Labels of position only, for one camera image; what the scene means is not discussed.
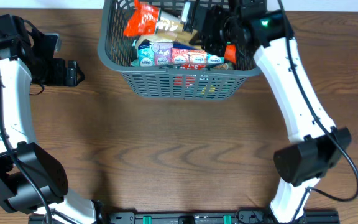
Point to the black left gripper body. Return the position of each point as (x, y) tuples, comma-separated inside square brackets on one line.
[(71, 72)]

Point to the Kleenex tissue multipack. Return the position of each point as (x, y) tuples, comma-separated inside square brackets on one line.
[(162, 54)]

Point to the mint green wipes packet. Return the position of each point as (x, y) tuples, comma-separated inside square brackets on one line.
[(134, 60)]

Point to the orange pasta packet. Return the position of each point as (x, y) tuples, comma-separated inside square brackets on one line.
[(148, 19)]

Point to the grey plastic basket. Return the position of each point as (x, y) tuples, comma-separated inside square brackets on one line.
[(117, 52)]

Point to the beige brown snack bag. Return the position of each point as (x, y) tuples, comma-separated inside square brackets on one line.
[(165, 37)]

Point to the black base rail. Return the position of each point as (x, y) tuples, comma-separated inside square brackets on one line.
[(243, 216)]

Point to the green lid jar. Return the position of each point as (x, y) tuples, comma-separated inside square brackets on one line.
[(224, 66)]

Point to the green coffee mix bag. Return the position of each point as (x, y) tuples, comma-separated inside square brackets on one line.
[(194, 66)]

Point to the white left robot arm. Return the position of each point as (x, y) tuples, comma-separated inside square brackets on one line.
[(31, 180)]

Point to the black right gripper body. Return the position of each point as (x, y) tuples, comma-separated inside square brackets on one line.
[(198, 18)]

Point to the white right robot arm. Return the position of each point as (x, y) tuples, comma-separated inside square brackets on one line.
[(316, 144)]

